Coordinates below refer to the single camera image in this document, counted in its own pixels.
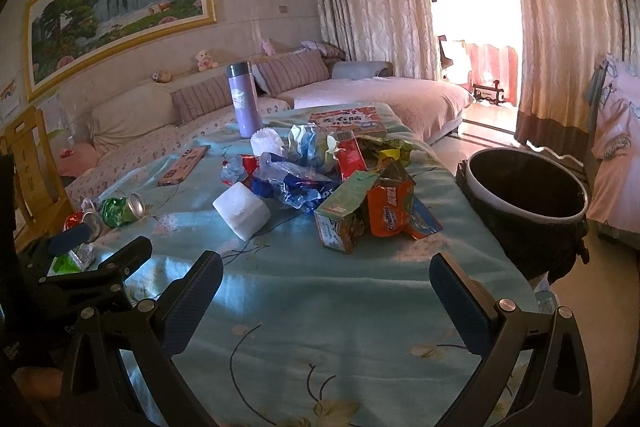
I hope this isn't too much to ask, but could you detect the striped pillow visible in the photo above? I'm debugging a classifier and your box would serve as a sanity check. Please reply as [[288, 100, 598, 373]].
[[252, 49, 331, 96], [171, 74, 236, 125]]

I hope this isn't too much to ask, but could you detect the green drink can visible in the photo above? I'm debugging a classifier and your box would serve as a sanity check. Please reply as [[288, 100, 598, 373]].
[[100, 193, 147, 228]]

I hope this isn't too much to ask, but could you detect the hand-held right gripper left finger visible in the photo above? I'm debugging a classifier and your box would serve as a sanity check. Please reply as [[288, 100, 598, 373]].
[[59, 250, 224, 427]]

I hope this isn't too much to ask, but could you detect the light blue floral tablecloth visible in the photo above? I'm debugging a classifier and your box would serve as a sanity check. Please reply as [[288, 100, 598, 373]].
[[65, 104, 556, 427]]

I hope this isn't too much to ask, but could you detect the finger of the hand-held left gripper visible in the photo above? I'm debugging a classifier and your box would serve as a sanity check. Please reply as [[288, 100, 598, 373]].
[[47, 223, 93, 258], [47, 236, 153, 289]]

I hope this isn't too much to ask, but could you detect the dark wooden ornament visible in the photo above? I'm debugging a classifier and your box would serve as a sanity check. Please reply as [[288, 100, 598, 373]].
[[472, 79, 516, 108]]

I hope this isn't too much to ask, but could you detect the cream sofa cushion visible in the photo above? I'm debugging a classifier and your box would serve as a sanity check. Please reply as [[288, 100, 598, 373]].
[[90, 83, 181, 152]]

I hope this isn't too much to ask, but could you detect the red white blue wrapper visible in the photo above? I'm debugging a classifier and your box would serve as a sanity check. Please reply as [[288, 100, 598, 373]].
[[221, 153, 266, 186]]

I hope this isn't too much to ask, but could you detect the red picture book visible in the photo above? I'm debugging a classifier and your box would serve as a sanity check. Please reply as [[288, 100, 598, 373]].
[[307, 105, 388, 138]]

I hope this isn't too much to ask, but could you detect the blue and red packet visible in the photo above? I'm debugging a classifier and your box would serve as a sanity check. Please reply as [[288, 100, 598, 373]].
[[405, 202, 444, 242]]

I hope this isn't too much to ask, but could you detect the person's left hand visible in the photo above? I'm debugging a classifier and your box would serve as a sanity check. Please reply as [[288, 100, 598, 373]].
[[11, 366, 65, 408]]

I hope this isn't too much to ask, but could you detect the framed landscape painting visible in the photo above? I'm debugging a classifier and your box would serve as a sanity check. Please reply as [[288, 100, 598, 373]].
[[24, 0, 218, 102]]

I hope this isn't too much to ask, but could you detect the pink patterned flat box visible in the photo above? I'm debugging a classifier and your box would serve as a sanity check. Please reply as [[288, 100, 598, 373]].
[[157, 146, 211, 186]]

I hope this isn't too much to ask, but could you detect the red candy tube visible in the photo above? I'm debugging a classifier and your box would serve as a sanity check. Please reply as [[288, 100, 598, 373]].
[[334, 130, 370, 182]]

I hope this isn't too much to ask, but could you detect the red drink can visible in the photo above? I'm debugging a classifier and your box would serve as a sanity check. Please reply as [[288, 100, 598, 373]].
[[64, 209, 103, 242]]

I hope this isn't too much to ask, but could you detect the purple thermos bottle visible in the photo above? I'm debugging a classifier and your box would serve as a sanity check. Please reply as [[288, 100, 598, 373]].
[[226, 62, 262, 138]]

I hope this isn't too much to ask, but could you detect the beige curtain with brown hem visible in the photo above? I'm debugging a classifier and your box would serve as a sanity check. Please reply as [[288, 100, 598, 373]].
[[500, 0, 640, 160]]

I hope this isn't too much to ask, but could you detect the white foam fruit net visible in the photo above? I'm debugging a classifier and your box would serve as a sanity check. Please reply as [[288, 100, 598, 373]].
[[250, 127, 286, 156]]

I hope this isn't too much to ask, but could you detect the pink patterned pillow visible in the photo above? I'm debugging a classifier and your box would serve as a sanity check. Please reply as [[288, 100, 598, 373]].
[[590, 57, 640, 233]]

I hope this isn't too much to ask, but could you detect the white black bowl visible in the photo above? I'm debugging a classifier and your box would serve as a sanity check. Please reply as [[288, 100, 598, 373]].
[[455, 149, 592, 285]]

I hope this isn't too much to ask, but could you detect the wall paper sheet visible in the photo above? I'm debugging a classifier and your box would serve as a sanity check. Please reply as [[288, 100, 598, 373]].
[[0, 79, 21, 122]]

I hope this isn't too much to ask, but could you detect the crumpled blue plastic wrapper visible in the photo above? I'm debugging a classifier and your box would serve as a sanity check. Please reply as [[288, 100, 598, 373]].
[[252, 152, 341, 212]]

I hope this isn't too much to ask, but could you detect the grey cushion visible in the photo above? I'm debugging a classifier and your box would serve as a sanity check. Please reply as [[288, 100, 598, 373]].
[[331, 61, 393, 80]]

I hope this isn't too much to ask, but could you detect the green and white packet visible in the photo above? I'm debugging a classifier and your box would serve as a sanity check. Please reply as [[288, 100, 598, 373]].
[[46, 243, 97, 277]]

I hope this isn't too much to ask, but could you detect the orange snack packet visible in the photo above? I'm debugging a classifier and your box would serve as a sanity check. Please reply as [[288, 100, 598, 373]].
[[367, 179, 417, 239]]

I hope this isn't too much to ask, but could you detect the green carton box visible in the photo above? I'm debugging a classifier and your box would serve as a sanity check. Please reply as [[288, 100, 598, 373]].
[[314, 169, 381, 254]]

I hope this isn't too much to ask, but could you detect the yellow green snack packet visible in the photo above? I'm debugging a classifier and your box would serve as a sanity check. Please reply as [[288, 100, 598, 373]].
[[360, 134, 426, 168]]

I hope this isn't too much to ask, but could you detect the wooden chair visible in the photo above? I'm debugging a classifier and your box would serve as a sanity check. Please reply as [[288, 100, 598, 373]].
[[0, 107, 73, 253]]

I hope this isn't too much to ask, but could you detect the white plush bear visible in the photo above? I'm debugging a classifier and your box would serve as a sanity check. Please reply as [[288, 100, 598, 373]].
[[194, 49, 219, 72]]

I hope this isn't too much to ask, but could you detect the red cloth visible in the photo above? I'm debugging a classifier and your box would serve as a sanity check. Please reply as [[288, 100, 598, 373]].
[[465, 42, 521, 98]]

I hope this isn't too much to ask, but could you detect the pink round cushion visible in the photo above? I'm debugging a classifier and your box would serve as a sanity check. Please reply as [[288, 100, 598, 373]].
[[60, 142, 101, 178]]

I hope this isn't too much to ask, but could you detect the crumpled blue green wrapper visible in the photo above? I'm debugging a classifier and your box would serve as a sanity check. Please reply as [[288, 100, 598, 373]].
[[287, 123, 341, 172]]

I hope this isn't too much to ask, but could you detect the white toilet paper roll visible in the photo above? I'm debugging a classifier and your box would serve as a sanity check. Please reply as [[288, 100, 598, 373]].
[[212, 183, 271, 242]]

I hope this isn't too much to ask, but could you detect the pink corner sofa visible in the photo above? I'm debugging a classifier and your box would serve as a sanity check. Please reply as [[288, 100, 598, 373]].
[[62, 52, 476, 208]]

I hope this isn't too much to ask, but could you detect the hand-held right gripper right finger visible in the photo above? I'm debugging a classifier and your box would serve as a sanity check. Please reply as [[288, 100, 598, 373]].
[[429, 253, 608, 427]]

